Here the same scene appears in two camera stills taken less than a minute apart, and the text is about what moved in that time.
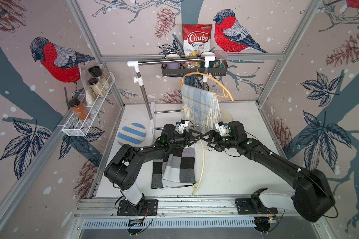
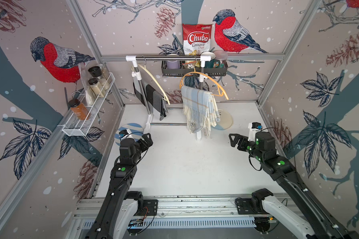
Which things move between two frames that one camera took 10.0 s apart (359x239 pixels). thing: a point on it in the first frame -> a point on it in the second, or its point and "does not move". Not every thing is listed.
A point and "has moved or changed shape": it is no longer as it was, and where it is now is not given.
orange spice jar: (79, 109) does not move
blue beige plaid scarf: (200, 107) does not move
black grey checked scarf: (177, 169) -> (156, 100)
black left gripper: (186, 136) -> (148, 141)
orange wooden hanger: (214, 76) has moved or changed shape
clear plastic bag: (89, 99) does not move
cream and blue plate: (226, 117) does not move
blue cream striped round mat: (132, 134) does not move
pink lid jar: (221, 56) does not move
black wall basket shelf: (194, 68) does not move
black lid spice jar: (96, 71) does not move
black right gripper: (212, 134) -> (243, 139)
